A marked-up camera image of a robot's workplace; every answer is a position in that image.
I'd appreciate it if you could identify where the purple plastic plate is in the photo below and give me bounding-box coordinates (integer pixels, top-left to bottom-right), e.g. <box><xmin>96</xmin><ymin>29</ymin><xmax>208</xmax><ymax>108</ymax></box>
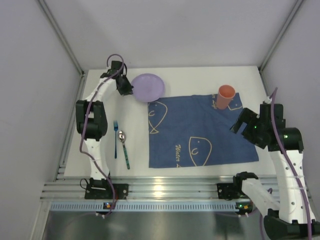
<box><xmin>131</xmin><ymin>73</ymin><xmax>165</xmax><ymax>103</ymax></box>

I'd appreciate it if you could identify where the orange plastic cup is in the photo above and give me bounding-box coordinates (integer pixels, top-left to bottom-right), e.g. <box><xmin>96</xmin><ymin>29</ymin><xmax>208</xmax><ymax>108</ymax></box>
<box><xmin>216</xmin><ymin>85</ymin><xmax>236</xmax><ymax>110</ymax></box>

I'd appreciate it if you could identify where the blue metal fork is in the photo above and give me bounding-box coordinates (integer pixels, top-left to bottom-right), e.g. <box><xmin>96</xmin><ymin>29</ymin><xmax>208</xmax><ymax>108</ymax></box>
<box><xmin>113</xmin><ymin>120</ymin><xmax>119</xmax><ymax>159</ymax></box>

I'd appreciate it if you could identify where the spoon with teal handle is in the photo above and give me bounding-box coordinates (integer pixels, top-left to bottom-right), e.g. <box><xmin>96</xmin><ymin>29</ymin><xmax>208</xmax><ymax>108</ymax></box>
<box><xmin>118</xmin><ymin>130</ymin><xmax>131</xmax><ymax>170</ymax></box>

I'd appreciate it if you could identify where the blue fish-pattern cloth placemat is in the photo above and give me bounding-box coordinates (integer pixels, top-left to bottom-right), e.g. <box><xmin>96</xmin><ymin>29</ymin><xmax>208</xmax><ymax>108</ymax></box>
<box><xmin>147</xmin><ymin>93</ymin><xmax>259</xmax><ymax>169</ymax></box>

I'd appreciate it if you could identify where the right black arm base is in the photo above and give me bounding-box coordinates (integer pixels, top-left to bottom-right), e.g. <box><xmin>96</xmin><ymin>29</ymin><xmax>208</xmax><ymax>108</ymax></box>
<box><xmin>216</xmin><ymin>182</ymin><xmax>249</xmax><ymax>201</ymax></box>

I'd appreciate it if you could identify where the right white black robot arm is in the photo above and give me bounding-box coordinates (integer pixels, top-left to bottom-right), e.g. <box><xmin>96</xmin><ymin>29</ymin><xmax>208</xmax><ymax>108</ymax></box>
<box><xmin>230</xmin><ymin>103</ymin><xmax>320</xmax><ymax>240</ymax></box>

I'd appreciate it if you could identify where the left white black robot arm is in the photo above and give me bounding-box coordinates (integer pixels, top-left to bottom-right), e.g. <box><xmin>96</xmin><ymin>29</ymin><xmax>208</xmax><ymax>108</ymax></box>
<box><xmin>75</xmin><ymin>60</ymin><xmax>133</xmax><ymax>181</ymax></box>

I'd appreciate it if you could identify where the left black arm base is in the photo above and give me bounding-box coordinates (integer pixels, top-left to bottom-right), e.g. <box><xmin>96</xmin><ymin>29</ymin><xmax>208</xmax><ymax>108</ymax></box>
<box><xmin>84</xmin><ymin>183</ymin><xmax>129</xmax><ymax>200</ymax></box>

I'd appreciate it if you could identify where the left aluminium frame post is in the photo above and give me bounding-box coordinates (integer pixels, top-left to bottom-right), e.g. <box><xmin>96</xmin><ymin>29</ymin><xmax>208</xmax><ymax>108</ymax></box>
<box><xmin>35</xmin><ymin>0</ymin><xmax>85</xmax><ymax>76</ymax></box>

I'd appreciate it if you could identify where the aluminium frame post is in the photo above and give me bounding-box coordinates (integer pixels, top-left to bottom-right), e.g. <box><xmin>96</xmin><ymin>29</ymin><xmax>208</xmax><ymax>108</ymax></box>
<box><xmin>258</xmin><ymin>0</ymin><xmax>305</xmax><ymax>73</ymax></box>
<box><xmin>35</xmin><ymin>0</ymin><xmax>85</xmax><ymax>76</ymax></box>

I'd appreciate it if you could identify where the aluminium mounting rail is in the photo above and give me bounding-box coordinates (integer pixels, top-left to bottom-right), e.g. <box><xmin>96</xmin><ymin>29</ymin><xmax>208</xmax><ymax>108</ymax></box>
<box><xmin>39</xmin><ymin>162</ymin><xmax>312</xmax><ymax>201</ymax></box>

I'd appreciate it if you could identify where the right aluminium frame post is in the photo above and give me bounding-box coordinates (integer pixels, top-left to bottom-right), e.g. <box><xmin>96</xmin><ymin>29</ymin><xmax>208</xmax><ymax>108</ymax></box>
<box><xmin>258</xmin><ymin>0</ymin><xmax>305</xmax><ymax>73</ymax></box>

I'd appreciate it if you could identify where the white slotted cable duct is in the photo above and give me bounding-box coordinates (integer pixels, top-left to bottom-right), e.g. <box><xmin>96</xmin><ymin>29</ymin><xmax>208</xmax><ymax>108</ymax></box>
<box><xmin>50</xmin><ymin>201</ymin><xmax>253</xmax><ymax>213</ymax></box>

